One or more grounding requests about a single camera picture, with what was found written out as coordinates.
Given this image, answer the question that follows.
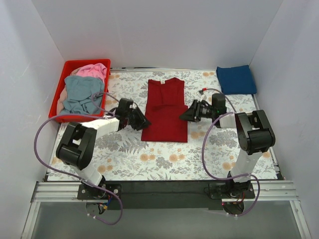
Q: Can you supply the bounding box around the red t shirt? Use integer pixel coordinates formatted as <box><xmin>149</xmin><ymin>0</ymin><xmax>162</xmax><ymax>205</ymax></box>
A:
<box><xmin>141</xmin><ymin>78</ymin><xmax>188</xmax><ymax>143</ymax></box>

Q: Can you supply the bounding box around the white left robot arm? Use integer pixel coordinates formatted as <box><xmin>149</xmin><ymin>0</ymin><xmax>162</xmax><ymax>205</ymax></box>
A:
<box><xmin>56</xmin><ymin>98</ymin><xmax>151</xmax><ymax>199</ymax></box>

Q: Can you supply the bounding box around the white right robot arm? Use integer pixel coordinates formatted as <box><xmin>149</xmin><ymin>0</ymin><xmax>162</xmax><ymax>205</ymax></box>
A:
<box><xmin>179</xmin><ymin>93</ymin><xmax>276</xmax><ymax>198</ymax></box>

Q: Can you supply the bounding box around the floral patterned table mat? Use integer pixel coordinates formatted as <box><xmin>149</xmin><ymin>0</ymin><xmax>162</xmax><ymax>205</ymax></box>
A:
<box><xmin>47</xmin><ymin>69</ymin><xmax>281</xmax><ymax>182</ymax></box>

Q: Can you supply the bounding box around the folded blue t shirt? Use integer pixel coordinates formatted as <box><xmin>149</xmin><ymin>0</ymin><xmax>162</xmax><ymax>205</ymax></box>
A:
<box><xmin>216</xmin><ymin>65</ymin><xmax>257</xmax><ymax>95</ymax></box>

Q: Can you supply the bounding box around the grey blue t shirt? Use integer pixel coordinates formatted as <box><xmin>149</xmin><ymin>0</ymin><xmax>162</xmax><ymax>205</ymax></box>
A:
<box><xmin>59</xmin><ymin>75</ymin><xmax>105</xmax><ymax>115</ymax></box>

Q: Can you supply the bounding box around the pink t shirt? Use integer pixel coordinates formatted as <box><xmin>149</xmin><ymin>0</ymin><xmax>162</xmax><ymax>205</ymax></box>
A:
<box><xmin>76</xmin><ymin>63</ymin><xmax>107</xmax><ymax>81</ymax></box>

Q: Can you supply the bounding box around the beige t shirt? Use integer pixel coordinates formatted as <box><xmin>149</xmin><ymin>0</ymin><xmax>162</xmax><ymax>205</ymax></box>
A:
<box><xmin>56</xmin><ymin>68</ymin><xmax>80</xmax><ymax>115</ymax></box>

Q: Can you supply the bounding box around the red plastic bin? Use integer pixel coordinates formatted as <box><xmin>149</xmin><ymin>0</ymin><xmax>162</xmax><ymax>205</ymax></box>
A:
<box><xmin>48</xmin><ymin>59</ymin><xmax>111</xmax><ymax>122</ymax></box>

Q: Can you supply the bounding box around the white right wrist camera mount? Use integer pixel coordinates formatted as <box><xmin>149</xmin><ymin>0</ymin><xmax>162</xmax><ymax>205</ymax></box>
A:
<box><xmin>197</xmin><ymin>88</ymin><xmax>207</xmax><ymax>101</ymax></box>

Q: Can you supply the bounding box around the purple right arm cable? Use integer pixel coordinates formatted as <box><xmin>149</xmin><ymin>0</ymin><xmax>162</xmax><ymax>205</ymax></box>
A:
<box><xmin>199</xmin><ymin>88</ymin><xmax>262</xmax><ymax>219</ymax></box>

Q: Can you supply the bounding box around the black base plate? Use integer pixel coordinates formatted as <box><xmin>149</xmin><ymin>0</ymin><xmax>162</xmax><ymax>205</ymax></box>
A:
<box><xmin>77</xmin><ymin>181</ymin><xmax>256</xmax><ymax>211</ymax></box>

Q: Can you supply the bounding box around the aluminium frame rail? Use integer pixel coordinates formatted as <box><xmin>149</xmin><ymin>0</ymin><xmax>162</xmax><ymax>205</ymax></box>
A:
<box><xmin>22</xmin><ymin>181</ymin><xmax>311</xmax><ymax>239</ymax></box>

